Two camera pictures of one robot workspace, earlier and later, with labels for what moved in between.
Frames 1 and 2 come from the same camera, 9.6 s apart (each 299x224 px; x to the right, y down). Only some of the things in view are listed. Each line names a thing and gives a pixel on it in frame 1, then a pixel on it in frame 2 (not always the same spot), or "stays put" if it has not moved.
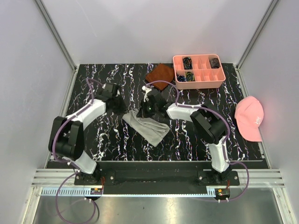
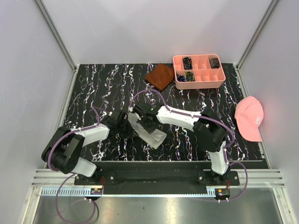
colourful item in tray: (189, 77) stays put
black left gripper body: (119, 105) → (125, 130)
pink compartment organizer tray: (198, 71) stays put
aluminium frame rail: (258, 178) stays put
